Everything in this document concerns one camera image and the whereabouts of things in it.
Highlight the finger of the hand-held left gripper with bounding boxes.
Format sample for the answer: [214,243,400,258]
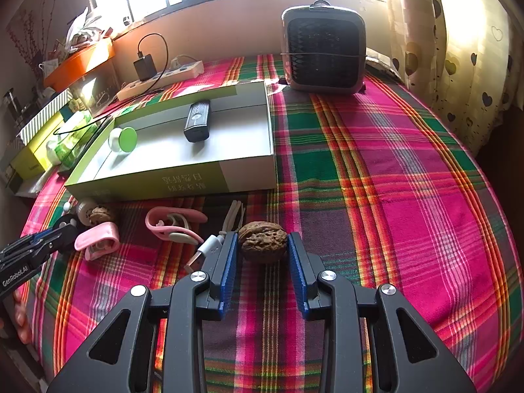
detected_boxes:
[18,228,78,251]
[0,240,79,271]

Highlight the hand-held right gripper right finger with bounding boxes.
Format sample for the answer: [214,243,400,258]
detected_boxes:
[287,231,479,393]

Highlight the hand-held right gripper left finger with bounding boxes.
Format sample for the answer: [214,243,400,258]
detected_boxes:
[46,231,239,393]

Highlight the white usb cable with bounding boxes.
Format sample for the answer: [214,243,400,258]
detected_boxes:
[184,200,246,274]

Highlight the large brown walnut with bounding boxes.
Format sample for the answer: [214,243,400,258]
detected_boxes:
[238,221,289,260]

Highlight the pink plastic clip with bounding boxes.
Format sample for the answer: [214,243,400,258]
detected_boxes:
[74,222,120,260]

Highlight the pink neckband earphones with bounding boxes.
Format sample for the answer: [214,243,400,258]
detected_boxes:
[145,207,209,256]

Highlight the green and white cardboard box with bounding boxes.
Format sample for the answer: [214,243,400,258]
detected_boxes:
[65,81,277,203]

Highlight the person's left hand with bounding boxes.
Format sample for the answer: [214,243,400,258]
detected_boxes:
[11,290,34,345]

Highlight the white round spool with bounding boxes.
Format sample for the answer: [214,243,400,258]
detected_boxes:
[77,198,99,227]

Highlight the white flat box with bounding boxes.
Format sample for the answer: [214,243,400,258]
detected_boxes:
[14,168,54,197]

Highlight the small brown walnut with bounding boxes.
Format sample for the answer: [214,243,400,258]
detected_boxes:
[89,206,117,226]

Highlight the yellow-green box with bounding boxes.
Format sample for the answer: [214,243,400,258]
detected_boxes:
[10,112,66,180]

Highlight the green tissue pack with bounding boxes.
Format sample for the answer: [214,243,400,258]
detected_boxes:
[46,112,103,168]

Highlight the green and white round gadget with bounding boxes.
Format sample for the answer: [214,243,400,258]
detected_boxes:
[108,127,138,154]

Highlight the striped box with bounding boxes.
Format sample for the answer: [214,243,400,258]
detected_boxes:
[17,89,74,142]

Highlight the glass jar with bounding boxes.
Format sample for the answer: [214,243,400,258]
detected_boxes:
[2,88,23,132]

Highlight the black rectangular device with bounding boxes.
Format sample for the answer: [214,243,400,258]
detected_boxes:
[183,99,211,143]

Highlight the clear plastic container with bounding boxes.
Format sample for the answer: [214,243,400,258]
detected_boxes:
[74,71,123,111]

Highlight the orange tray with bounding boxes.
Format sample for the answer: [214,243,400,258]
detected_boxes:
[43,38,116,91]

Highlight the white power strip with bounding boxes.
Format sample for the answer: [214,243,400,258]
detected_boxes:
[117,61,204,101]

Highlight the black charger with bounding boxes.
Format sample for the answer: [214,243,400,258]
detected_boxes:
[134,51,158,82]

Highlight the dried flower branches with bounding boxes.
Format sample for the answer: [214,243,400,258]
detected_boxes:
[6,0,62,78]

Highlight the white plastic bag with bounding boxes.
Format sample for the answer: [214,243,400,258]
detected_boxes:
[65,6,103,46]

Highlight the grey desktop fan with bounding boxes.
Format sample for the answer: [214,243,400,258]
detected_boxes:
[282,0,367,94]

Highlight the heart print curtain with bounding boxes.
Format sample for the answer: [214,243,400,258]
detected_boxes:
[385,0,520,152]

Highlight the black charger cable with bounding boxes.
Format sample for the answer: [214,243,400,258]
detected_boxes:
[98,33,169,103]

